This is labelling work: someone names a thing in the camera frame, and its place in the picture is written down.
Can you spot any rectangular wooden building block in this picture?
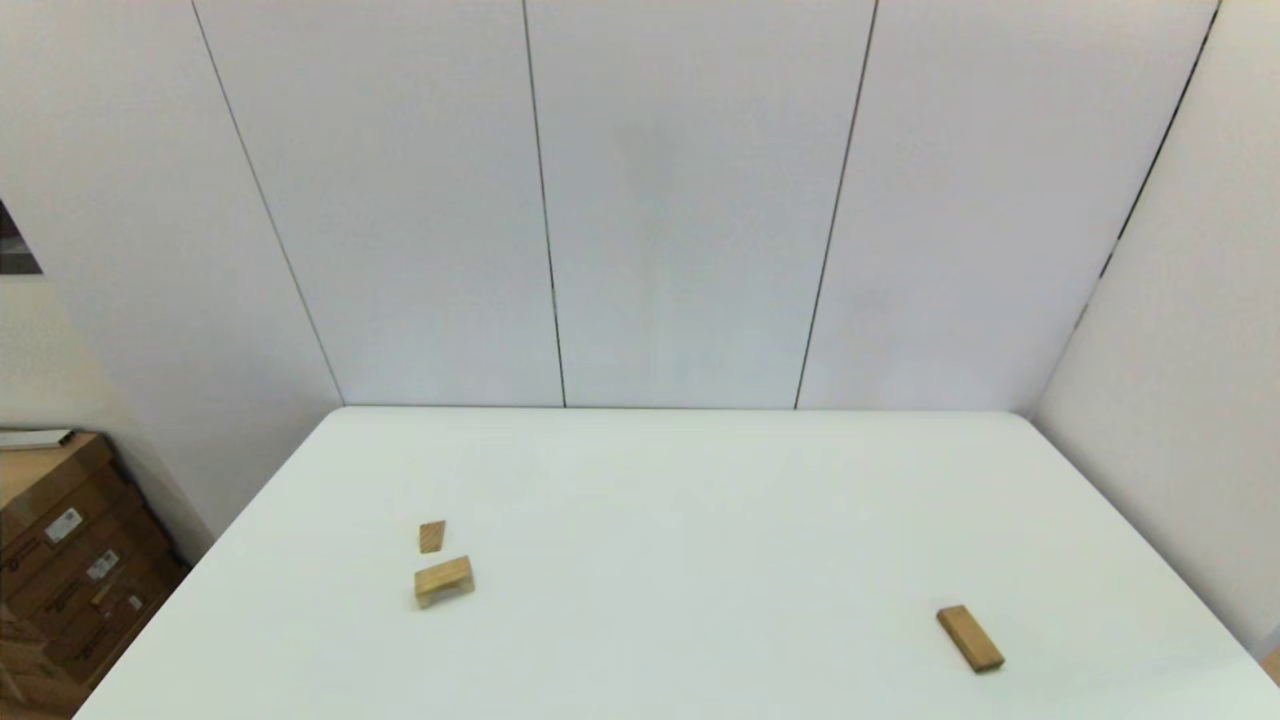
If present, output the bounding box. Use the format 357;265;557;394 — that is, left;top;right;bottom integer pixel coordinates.
936;604;1006;674

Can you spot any brown cardboard box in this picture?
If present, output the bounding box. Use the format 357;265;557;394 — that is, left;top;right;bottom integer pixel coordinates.
0;432;136;579
40;555;191;693
0;500;166;643

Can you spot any arched wooden building block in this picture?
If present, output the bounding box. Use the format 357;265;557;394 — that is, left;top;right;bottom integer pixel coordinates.
414;556;476;609

